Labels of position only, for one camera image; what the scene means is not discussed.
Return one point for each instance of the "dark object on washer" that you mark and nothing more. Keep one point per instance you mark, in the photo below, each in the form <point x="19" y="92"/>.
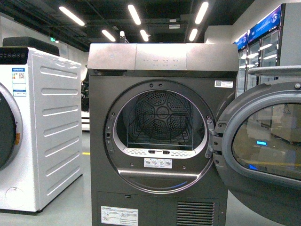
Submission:
<point x="25" y="41"/>

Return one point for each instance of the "glass door display fridge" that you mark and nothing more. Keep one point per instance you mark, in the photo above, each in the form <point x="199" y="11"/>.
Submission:
<point x="274" y="41"/>

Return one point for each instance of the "grey front-load dryer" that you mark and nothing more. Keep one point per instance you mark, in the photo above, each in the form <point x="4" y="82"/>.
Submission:
<point x="153" y="110"/>

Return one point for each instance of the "open grey dryer door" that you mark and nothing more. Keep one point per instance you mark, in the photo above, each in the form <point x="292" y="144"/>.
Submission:
<point x="256" y="144"/>

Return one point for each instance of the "white washing machine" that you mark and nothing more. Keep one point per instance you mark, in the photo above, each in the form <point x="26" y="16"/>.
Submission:
<point x="40" y="127"/>

